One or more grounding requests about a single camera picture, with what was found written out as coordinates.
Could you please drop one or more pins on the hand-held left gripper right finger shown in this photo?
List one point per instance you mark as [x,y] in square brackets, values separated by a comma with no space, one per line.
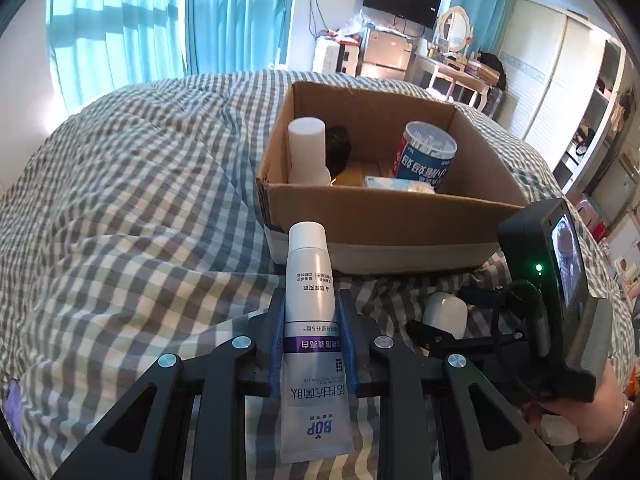
[350,335]

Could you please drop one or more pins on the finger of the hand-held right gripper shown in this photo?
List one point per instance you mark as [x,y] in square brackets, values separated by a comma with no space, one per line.
[465,347]
[482,297]

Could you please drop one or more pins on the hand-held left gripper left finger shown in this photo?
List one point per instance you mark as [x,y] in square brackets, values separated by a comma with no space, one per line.
[274,330]

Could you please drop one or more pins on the white toothpaste tube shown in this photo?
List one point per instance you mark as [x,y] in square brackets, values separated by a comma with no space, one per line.
[310,310]

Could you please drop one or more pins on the brown cardboard box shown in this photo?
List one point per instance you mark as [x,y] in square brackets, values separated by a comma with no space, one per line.
[390,225]

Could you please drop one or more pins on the light blue tissue packet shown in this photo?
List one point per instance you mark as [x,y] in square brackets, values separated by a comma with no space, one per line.
[395,184]

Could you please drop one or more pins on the clear jar with blue label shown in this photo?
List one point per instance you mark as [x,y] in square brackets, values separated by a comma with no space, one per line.
[425,157]

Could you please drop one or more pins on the white bottle with cylinder cap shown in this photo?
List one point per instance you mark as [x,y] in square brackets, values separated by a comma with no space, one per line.
[306,150]

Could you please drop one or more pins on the black object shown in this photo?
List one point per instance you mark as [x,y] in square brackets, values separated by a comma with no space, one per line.
[339,150]

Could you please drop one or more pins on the person's right hand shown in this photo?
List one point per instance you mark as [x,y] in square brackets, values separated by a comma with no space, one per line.
[605,410]

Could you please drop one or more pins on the grey checked blanket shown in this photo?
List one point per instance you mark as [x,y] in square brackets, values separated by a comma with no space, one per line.
[125,235]

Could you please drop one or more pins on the white wardrobe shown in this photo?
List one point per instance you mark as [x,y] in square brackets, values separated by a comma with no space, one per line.
[545,85]

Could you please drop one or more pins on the brown boxes on dressing table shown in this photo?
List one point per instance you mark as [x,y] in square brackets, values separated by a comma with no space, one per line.
[482,71]

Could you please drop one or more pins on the white dressing table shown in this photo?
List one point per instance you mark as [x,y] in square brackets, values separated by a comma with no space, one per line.
[440,72]

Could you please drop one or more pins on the black bag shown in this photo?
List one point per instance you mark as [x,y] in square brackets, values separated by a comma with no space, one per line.
[494,67]

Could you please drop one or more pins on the silver fridge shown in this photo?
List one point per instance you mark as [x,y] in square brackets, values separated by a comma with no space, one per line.
[386,55]

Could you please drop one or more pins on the white oval mirror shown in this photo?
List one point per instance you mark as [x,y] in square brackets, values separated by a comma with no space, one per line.
[456,30]

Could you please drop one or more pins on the white suitcase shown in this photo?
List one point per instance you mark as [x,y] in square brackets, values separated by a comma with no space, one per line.
[326,57]

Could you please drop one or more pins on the narrow teal curtain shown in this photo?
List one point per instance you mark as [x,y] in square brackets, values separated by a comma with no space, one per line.
[487,5]

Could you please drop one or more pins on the clear plastic bag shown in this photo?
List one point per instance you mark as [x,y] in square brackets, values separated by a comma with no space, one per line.
[356,24]

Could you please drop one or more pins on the wide teal curtain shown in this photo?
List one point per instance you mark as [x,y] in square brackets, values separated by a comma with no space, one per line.
[115,25]

